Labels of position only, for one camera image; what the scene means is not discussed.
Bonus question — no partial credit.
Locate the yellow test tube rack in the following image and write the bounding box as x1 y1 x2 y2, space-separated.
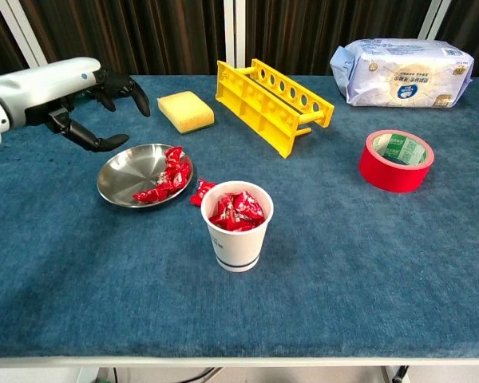
216 58 336 160

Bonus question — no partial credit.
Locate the thin black floor cable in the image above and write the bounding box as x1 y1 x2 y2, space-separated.
175 366 224 383

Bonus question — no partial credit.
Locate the yellow sponge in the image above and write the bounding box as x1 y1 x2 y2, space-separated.
156 90 216 136

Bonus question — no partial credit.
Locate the white frame post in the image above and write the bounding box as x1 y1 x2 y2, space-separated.
0 0 55 77
222 0 247 77
418 0 454 41

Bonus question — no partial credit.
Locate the white wet wipes pack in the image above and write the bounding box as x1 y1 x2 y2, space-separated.
329 38 475 109

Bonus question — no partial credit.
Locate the blue felt table cover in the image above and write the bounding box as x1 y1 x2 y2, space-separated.
0 74 479 359

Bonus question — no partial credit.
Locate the red tape roll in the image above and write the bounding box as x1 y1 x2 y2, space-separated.
358 128 435 194

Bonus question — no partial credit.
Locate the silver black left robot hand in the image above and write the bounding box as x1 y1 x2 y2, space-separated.
0 57 152 153

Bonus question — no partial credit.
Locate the white paper cup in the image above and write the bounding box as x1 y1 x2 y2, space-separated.
201 180 275 274

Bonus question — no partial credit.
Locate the black pleated curtain panel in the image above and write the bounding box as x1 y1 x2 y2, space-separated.
437 0 479 77
0 0 29 76
19 0 226 77
245 0 434 77

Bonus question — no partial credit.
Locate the heap of red candies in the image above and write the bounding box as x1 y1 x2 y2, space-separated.
132 145 192 204

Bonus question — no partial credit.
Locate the round metal plate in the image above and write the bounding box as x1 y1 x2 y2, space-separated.
96 143 195 209

